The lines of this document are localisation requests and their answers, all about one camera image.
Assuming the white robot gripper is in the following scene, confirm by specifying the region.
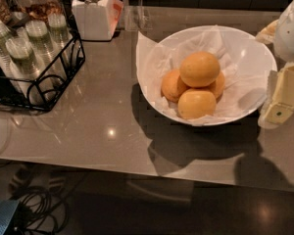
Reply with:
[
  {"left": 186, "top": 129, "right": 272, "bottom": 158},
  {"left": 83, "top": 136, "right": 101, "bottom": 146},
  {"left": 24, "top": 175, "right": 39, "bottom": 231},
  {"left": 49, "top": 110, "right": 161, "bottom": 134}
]
[{"left": 255, "top": 0, "right": 294, "bottom": 129}]

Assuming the orange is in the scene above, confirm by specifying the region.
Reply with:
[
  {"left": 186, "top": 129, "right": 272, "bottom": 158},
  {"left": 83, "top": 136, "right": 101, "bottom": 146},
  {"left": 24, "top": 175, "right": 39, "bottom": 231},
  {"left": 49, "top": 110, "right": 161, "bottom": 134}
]
[
  {"left": 208, "top": 71, "right": 225, "bottom": 98},
  {"left": 161, "top": 69, "right": 188, "bottom": 103},
  {"left": 179, "top": 51, "right": 221, "bottom": 87},
  {"left": 177, "top": 89, "right": 217, "bottom": 119}
]

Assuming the white bowl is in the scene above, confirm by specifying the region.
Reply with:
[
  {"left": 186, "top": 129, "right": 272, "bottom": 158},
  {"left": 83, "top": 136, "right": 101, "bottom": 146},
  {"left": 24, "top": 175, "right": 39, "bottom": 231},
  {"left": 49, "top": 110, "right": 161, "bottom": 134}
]
[{"left": 136, "top": 24, "right": 278, "bottom": 127}]

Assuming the clear acrylic stand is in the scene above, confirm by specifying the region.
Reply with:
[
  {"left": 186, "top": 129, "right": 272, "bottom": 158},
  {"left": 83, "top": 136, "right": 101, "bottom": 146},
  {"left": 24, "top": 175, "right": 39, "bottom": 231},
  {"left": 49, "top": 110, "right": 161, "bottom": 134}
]
[{"left": 123, "top": 0, "right": 145, "bottom": 31}]

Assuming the white lidded jar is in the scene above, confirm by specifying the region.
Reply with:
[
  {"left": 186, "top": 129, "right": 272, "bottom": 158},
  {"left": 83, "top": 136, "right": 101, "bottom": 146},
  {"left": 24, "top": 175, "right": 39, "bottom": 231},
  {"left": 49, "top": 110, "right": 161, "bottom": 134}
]
[{"left": 72, "top": 0, "right": 123, "bottom": 41}]

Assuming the plastic cup stack right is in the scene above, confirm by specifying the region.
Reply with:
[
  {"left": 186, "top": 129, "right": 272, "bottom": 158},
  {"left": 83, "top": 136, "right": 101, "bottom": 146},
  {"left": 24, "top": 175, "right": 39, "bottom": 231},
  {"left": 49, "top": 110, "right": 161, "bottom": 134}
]
[{"left": 48, "top": 14, "right": 72, "bottom": 66}]

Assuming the plastic cup stack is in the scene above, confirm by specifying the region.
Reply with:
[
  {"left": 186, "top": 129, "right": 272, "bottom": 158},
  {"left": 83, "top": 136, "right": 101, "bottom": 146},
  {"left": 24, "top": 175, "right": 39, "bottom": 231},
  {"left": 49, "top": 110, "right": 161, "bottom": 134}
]
[
  {"left": 48, "top": 14, "right": 72, "bottom": 66},
  {"left": 25, "top": 21, "right": 67, "bottom": 79},
  {"left": 0, "top": 23, "right": 22, "bottom": 94},
  {"left": 5, "top": 36, "right": 43, "bottom": 94}
]

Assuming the plastic cup stack middle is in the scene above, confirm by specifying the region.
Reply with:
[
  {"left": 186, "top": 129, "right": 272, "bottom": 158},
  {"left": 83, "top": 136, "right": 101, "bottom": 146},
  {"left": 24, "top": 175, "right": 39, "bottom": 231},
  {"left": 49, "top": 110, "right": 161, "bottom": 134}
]
[{"left": 25, "top": 21, "right": 67, "bottom": 79}]

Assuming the plastic cup stack front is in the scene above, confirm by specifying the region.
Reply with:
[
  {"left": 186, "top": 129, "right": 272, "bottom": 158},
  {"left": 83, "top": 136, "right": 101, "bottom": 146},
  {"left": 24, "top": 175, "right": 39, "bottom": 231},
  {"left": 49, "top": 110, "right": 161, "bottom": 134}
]
[{"left": 5, "top": 36, "right": 43, "bottom": 94}]

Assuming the glass jar with snacks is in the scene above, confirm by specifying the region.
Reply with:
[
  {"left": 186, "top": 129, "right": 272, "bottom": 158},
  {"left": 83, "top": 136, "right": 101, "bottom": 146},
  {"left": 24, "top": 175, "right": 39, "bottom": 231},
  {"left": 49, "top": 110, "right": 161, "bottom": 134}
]
[{"left": 10, "top": 0, "right": 65, "bottom": 22}]

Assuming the plastic cup stack left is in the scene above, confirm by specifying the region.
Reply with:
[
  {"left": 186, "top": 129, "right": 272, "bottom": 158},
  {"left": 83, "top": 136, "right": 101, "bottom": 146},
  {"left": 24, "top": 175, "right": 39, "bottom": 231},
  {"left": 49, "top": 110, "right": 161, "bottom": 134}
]
[{"left": 0, "top": 23, "right": 22, "bottom": 94}]

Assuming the blue box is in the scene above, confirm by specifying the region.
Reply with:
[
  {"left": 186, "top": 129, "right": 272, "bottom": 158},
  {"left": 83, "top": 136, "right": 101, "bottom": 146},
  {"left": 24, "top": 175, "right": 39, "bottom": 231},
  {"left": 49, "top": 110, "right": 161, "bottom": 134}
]
[{"left": 0, "top": 200, "right": 19, "bottom": 235}]

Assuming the black wire rack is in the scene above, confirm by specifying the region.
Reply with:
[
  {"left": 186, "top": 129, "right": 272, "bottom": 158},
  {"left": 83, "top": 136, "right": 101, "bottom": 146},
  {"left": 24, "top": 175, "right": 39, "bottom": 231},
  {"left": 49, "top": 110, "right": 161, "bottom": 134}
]
[{"left": 0, "top": 31, "right": 85, "bottom": 112}]

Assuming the black cable bundle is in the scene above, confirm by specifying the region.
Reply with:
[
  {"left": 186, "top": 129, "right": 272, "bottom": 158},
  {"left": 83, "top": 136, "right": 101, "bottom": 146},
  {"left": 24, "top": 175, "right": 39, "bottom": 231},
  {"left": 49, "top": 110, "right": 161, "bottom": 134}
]
[{"left": 8, "top": 179, "right": 72, "bottom": 235}]

